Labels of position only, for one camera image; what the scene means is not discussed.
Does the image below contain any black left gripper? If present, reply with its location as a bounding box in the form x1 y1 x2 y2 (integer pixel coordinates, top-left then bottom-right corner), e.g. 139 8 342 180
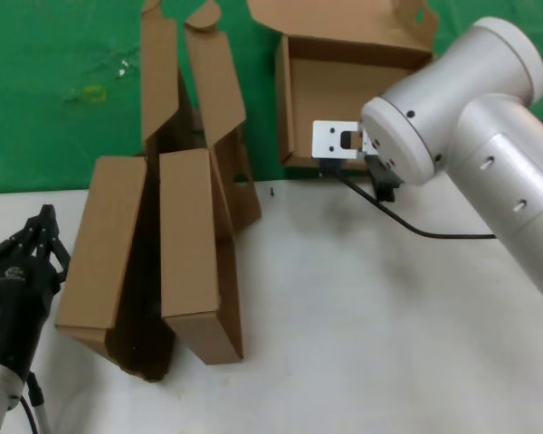
0 205 72 377

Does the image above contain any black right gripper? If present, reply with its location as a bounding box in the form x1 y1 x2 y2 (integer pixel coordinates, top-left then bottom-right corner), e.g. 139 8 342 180
369 155 403 203

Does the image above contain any brown cardboard box with lid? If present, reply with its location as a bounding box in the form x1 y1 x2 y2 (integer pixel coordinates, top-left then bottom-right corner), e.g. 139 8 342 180
247 0 438 173
158 7 262 367

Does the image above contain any large brown cardboard box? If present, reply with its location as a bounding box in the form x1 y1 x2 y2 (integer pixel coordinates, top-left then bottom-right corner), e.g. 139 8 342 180
52 0 180 384

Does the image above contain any green table cloth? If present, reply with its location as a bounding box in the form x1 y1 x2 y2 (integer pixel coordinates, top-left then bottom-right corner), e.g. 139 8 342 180
0 0 543 194

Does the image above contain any grey tube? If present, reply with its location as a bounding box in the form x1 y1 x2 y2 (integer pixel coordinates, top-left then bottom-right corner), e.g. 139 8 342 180
33 396 54 434

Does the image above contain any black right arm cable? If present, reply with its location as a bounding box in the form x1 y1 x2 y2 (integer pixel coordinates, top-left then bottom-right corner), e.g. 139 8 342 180
338 171 500 240

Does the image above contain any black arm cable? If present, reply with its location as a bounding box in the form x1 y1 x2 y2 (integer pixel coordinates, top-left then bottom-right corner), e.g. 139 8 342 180
338 171 500 240
18 371 46 434

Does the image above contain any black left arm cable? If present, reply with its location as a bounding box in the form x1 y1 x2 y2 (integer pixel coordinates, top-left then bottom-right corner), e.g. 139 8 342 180
18 371 46 434

